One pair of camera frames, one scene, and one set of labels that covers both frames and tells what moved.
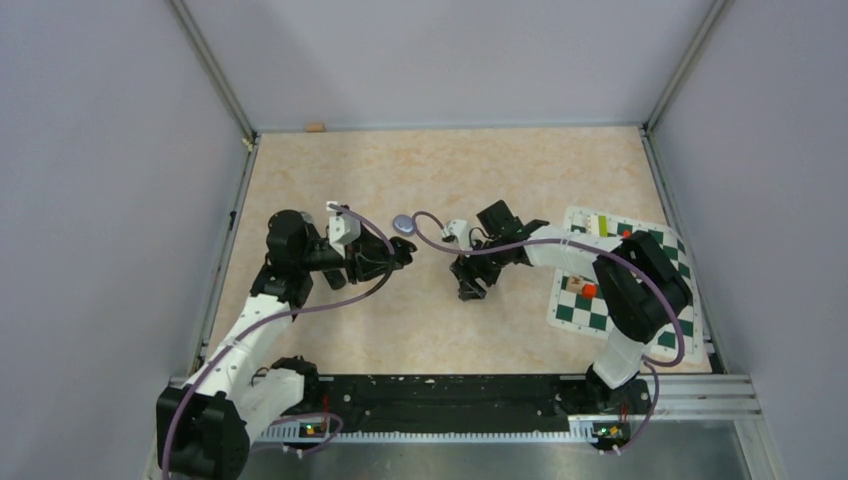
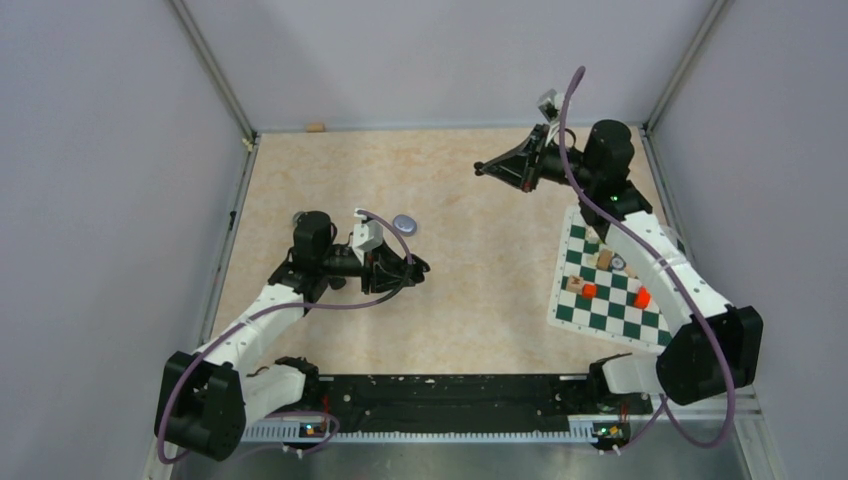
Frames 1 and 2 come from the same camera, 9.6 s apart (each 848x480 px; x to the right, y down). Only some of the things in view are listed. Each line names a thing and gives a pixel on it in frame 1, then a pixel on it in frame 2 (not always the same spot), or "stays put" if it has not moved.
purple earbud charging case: (403, 225) stays put
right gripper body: (486, 265) -> (548, 165)
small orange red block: (589, 291) stays put
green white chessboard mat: (582, 298) stays put
